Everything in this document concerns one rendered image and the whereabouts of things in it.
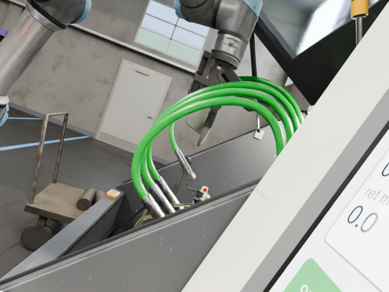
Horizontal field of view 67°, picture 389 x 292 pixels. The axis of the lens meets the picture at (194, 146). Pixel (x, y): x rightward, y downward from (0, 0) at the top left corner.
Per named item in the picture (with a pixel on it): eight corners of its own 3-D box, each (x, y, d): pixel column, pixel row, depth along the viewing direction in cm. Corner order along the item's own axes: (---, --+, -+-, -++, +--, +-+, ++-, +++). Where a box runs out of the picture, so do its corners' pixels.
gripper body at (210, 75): (186, 101, 73) (204, 54, 72) (219, 113, 74) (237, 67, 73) (186, 98, 66) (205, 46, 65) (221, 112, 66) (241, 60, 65)
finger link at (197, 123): (179, 138, 70) (193, 102, 70) (202, 147, 70) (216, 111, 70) (178, 139, 67) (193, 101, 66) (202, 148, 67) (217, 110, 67)
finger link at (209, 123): (202, 126, 70) (216, 91, 70) (209, 128, 70) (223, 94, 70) (203, 126, 65) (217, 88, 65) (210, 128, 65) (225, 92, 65)
